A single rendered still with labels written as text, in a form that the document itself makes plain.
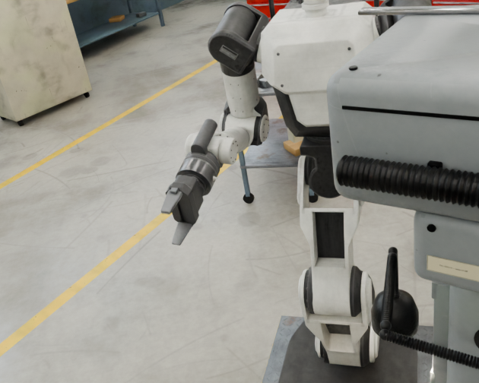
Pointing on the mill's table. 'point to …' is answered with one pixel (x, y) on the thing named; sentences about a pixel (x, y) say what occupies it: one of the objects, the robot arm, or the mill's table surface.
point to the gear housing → (455, 251)
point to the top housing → (420, 104)
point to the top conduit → (418, 181)
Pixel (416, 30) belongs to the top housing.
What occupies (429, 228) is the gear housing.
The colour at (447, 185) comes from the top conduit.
